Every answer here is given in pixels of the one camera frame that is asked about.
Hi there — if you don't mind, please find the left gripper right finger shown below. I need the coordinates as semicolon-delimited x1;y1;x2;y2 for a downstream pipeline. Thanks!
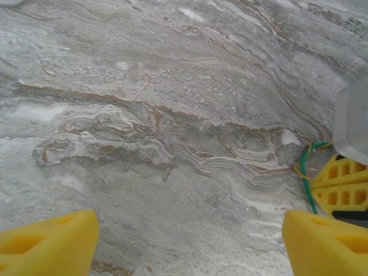
281;209;368;276

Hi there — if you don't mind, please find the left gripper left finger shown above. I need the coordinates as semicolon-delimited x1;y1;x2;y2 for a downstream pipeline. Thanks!
0;209;101;276

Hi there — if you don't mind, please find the green cable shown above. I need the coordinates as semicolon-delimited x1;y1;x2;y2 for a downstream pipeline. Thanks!
300;142;328;215

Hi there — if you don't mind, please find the yellow cable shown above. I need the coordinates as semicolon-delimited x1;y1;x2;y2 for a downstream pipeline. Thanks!
293;140;334;182

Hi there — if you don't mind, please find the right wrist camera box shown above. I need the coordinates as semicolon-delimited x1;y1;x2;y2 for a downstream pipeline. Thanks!
335;76;368;167

